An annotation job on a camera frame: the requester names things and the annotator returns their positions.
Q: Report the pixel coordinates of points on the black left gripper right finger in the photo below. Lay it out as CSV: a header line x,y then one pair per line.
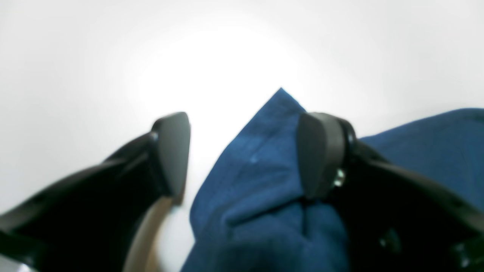
x,y
396,220

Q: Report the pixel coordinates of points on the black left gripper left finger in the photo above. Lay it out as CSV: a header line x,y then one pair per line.
x,y
105,218

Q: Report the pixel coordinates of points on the dark blue t-shirt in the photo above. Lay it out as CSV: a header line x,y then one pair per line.
x,y
251,214

